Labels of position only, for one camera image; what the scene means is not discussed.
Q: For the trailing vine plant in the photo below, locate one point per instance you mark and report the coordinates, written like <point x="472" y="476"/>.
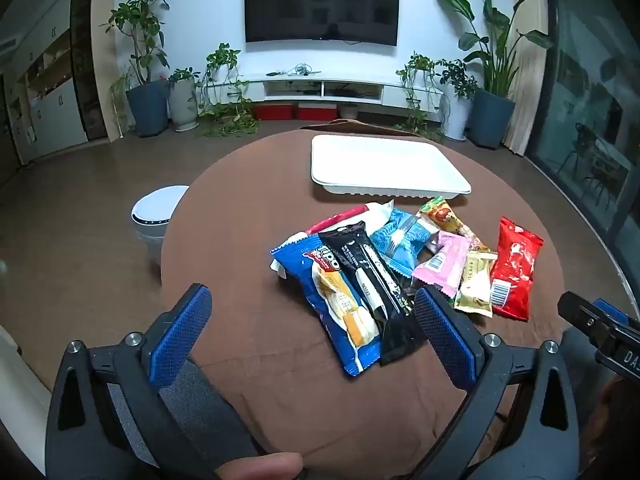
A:
<point x="225" y="110"/>

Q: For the small white pot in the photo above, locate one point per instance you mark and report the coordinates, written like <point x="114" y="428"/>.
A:
<point x="349" y="111"/>

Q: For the white television cabinet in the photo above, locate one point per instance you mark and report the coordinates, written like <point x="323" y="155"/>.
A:
<point x="350" y="82"/>

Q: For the red snack packet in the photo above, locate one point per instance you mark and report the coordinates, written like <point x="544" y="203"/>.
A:
<point x="515" y="265"/>

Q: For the light blue snack packet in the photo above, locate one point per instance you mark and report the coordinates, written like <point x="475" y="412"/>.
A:
<point x="400" y="240"/>

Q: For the leafy tree in blue pot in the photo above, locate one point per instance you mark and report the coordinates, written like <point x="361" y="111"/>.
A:
<point x="147" y="107"/>

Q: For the gold snack packet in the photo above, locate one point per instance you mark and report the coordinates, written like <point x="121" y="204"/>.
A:
<point x="475" y="285"/>

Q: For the pink snack packet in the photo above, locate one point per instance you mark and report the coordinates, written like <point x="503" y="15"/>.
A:
<point x="442" y="265"/>

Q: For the black snack packet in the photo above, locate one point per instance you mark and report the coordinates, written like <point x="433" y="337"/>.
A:
<point x="370" y="270"/>

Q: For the white red striped packet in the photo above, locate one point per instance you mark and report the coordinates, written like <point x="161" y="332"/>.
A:
<point x="350" y="215"/>

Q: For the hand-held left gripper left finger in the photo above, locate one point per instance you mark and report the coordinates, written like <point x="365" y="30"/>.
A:
<point x="180" y="332"/>

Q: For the broad-leaf plant in blue pot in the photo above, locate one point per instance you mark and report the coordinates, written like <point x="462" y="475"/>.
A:
<point x="492" y="115"/>

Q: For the white plastic tray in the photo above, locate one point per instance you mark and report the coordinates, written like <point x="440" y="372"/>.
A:
<point x="380" y="165"/>

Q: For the black set-top box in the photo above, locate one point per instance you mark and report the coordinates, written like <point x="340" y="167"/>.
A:
<point x="305" y="92"/>

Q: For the orange green snack packet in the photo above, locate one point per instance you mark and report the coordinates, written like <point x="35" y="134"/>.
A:
<point x="442" y="215"/>

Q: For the beige curtain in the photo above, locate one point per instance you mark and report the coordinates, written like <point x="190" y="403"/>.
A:
<point x="525" y="70"/>

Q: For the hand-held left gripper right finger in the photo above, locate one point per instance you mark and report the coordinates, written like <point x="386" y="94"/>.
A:
<point x="445" y="340"/>

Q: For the plant in tall white pot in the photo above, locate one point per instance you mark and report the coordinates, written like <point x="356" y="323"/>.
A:
<point x="456" y="115"/>

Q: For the red storage box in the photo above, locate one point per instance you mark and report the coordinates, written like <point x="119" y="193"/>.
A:
<point x="317" y="111"/>
<point x="272" y="111"/>

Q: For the white seat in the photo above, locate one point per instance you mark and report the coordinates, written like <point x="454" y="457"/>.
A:
<point x="20" y="385"/>

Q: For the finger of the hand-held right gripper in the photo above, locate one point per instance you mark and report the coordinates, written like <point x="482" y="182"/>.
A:
<point x="610" y="311"/>
<point x="580" y="312"/>

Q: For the wall television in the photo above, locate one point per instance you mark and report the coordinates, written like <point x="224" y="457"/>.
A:
<point x="320" y="5"/>

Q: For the person's grey trousers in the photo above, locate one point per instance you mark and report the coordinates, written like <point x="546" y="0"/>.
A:
<point x="195" y="410"/>

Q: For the glass sliding door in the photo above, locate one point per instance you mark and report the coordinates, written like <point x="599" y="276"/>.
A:
<point x="585" y="110"/>

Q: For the hanging vine plant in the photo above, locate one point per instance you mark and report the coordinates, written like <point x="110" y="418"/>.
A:
<point x="415" y="90"/>

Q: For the person's left hand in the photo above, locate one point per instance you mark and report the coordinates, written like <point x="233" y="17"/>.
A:
<point x="260" y="467"/>

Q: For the plant in ribbed white pot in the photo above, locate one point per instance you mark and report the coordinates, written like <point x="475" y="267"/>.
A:
<point x="182" y="105"/>

